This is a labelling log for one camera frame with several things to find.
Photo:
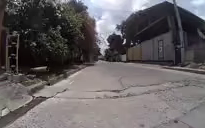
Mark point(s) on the raised concrete pavement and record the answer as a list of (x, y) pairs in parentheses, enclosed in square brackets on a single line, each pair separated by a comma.
[(190, 68)]

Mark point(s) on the grey concrete road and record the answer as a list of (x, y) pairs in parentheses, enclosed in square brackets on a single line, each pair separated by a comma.
[(123, 106)]

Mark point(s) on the row of green trees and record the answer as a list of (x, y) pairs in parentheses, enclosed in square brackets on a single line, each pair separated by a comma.
[(50, 30)]

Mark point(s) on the dark trees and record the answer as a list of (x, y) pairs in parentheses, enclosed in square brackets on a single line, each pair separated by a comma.
[(116, 43)]

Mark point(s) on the grey building with dark roof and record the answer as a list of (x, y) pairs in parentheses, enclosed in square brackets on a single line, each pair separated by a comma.
[(156, 38)]

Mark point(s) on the white metal gate frame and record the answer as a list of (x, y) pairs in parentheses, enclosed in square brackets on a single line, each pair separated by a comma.
[(12, 53)]

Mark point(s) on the grey concrete pavement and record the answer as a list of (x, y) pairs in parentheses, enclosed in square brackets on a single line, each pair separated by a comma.
[(6, 96)]

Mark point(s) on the grey utility pole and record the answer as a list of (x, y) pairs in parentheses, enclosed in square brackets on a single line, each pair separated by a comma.
[(178, 30)]

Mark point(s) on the dark kerbside gutter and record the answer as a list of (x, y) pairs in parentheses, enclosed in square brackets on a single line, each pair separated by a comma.
[(23, 111)]

